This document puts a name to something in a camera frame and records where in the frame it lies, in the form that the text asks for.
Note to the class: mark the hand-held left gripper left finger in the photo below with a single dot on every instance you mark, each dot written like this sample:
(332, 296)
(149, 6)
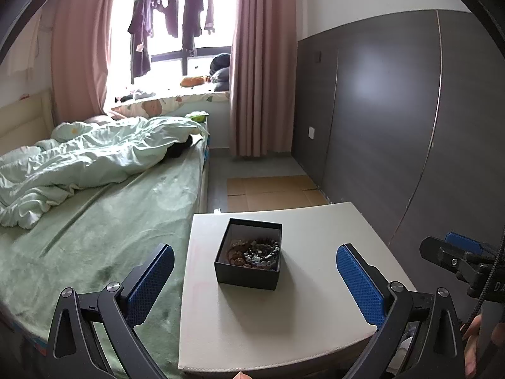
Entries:
(152, 284)

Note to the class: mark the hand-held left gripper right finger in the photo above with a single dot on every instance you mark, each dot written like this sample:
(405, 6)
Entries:
(361, 284)

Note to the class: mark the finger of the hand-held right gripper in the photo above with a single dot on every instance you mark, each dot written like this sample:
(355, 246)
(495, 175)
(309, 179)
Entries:
(461, 241)
(442, 254)

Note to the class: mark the black jewelry box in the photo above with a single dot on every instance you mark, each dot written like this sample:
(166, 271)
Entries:
(246, 278)

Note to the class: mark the person's right hand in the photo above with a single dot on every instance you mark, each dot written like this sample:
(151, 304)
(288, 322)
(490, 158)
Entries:
(471, 343)

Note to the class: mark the bed with green sheet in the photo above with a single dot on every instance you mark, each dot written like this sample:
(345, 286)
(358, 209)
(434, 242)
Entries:
(98, 237)

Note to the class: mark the flat cardboard sheet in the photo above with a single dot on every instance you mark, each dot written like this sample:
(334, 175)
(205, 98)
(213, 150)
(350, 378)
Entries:
(272, 191)

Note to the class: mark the black cloth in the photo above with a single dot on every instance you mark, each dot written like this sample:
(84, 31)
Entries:
(177, 149)

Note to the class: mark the light green quilt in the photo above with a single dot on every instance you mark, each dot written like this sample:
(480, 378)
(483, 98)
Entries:
(98, 154)

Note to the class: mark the green plush toy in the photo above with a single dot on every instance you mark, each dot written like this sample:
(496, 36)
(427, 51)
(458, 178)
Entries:
(197, 117)

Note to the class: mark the pink pillow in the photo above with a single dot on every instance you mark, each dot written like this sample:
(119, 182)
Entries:
(98, 119)

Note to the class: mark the printed window seat cushion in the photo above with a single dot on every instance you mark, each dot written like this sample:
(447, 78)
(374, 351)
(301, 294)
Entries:
(169, 102)

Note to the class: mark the beige headboard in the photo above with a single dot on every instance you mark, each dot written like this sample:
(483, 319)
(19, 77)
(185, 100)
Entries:
(23, 122)

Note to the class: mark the orange plush toy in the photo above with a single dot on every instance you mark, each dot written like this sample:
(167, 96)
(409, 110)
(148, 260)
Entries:
(193, 81)

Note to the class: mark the dark pillows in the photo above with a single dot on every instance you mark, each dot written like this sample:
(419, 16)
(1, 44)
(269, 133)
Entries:
(221, 73)

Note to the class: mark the pink curtain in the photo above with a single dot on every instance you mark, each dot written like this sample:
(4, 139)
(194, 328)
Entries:
(79, 55)
(262, 67)

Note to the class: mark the dark hanging shirt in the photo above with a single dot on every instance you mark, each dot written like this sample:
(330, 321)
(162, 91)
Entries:
(140, 35)

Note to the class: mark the dark hanging trousers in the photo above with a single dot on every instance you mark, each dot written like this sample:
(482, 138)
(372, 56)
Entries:
(191, 15)

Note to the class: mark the dark hanging garment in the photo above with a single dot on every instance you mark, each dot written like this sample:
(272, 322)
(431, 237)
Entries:
(210, 8)
(171, 12)

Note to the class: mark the white wall socket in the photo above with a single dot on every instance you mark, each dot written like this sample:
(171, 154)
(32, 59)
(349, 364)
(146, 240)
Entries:
(311, 132)

